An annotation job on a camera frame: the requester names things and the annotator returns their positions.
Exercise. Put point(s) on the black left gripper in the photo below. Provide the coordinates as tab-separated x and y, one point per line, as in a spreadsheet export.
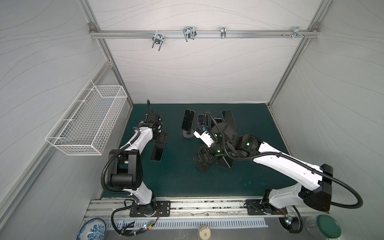
162	138

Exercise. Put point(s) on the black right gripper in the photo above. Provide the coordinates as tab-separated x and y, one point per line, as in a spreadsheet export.
208	156

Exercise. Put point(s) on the black folding phone stand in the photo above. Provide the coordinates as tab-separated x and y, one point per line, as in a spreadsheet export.
202	168

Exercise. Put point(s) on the black phone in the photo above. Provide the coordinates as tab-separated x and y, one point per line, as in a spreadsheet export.
158	151

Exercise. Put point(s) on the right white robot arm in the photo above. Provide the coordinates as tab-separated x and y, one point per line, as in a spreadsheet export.
313	188

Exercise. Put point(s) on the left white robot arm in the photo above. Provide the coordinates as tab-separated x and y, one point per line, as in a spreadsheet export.
123	172

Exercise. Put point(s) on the front right phone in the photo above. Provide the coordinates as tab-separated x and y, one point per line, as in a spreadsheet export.
226	163

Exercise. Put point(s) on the grey round stand base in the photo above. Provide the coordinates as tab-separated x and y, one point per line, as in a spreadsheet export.
188	134

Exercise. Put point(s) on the far left standing phone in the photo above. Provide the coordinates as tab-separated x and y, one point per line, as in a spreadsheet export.
188	120

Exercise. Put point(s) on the standing phone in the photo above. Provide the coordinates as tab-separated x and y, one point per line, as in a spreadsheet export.
229	119
188	120
201	124

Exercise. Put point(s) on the far right standing phone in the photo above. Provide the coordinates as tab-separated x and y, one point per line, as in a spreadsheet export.
229	119

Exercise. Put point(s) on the round white puck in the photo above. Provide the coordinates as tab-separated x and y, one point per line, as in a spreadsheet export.
204	233

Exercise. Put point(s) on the blue white patterned plate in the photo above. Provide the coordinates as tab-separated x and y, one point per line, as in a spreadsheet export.
94	229

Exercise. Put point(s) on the green lid jar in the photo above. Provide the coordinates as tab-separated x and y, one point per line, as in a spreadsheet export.
323	227

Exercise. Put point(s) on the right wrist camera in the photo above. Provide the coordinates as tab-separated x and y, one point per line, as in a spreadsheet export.
205	137

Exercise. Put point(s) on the white wire basket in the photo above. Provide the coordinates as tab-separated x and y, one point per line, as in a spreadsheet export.
85	127

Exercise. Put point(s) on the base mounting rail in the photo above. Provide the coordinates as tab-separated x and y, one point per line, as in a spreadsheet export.
181	208

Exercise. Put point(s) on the aluminium crossbar rail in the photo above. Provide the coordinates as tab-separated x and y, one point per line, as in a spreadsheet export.
221	33

